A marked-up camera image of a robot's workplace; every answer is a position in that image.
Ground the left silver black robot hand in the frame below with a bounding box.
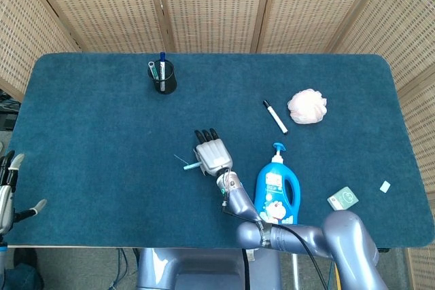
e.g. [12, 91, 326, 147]
[0, 153, 48, 236]

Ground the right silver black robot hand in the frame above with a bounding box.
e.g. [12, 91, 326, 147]
[194, 128, 234, 177]

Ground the blue cartoon detergent bottle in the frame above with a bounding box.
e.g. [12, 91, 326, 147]
[254, 142, 302, 225]

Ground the black capped whiteboard marker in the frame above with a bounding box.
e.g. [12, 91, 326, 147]
[262, 100, 289, 134]

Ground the black mesh pen holder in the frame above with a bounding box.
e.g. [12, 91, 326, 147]
[147, 60, 178, 94]

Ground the pink mesh bath loofah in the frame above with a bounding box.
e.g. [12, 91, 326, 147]
[287, 88, 328, 125]

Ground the green whiteboard marker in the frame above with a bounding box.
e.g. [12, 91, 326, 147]
[147, 61, 160, 81]

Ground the blue capped whiteboard marker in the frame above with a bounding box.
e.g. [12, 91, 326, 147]
[159, 52, 167, 92]

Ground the blue carpet table cover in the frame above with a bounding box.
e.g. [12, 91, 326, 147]
[6, 52, 429, 249]

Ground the lavender robot torso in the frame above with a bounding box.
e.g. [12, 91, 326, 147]
[135, 247, 283, 290]

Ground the green white card box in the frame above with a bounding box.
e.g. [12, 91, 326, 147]
[327, 186, 360, 210]

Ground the woven bamboo folding screen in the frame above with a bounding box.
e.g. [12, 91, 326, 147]
[0, 0, 435, 290]

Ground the black torso cable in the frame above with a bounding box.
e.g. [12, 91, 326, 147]
[241, 248, 251, 290]

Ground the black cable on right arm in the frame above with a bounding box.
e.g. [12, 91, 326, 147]
[221, 198, 330, 290]

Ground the blue floor cable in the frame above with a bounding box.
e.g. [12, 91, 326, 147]
[111, 248, 133, 290]

